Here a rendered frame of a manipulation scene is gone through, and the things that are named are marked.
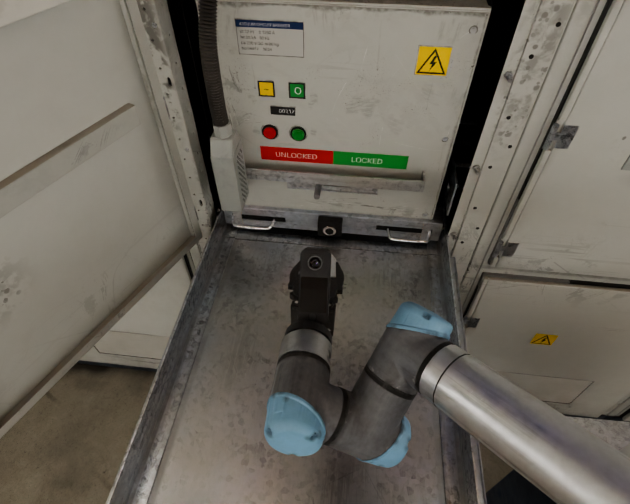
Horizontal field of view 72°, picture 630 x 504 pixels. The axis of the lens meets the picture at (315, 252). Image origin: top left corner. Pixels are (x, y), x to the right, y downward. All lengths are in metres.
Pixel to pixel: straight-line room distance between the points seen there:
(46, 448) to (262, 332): 1.21
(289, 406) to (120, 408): 1.43
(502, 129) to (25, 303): 0.91
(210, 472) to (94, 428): 1.13
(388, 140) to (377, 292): 0.34
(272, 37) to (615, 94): 0.58
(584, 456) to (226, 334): 0.68
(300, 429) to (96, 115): 0.62
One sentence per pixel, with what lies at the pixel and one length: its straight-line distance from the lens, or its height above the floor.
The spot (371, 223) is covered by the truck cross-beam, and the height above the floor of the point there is 0.91.
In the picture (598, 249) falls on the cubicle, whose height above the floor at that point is 0.93.
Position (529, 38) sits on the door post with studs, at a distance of 0.83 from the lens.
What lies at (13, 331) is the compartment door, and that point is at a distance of 0.94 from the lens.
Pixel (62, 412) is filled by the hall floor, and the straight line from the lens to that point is 2.02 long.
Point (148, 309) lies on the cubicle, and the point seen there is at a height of 0.50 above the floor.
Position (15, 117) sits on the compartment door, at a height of 1.31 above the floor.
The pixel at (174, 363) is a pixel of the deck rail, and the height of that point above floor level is 0.86.
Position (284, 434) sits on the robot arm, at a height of 1.13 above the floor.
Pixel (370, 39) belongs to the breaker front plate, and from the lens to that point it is 0.84.
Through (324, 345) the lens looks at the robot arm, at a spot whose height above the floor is 1.11.
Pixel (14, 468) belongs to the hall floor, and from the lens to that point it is 2.01.
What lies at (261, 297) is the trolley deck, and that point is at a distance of 1.00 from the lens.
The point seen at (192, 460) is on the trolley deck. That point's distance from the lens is 0.87.
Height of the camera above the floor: 1.65
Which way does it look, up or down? 48 degrees down
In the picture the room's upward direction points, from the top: straight up
